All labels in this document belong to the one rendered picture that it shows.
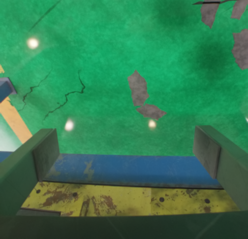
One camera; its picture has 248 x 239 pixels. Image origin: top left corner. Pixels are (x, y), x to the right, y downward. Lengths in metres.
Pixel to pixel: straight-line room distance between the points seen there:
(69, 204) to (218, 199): 0.34
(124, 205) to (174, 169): 0.18
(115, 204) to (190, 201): 0.17
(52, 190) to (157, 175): 0.28
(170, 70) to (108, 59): 0.33
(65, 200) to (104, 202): 0.10
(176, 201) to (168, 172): 0.10
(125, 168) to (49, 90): 0.80
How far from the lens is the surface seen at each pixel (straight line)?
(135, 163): 0.54
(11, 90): 1.32
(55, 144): 0.16
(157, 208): 0.45
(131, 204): 0.45
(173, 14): 0.89
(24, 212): 0.54
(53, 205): 0.50
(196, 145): 0.16
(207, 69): 1.02
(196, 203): 0.46
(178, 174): 0.53
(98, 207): 0.46
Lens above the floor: 0.87
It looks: 49 degrees down
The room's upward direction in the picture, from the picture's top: 171 degrees counter-clockwise
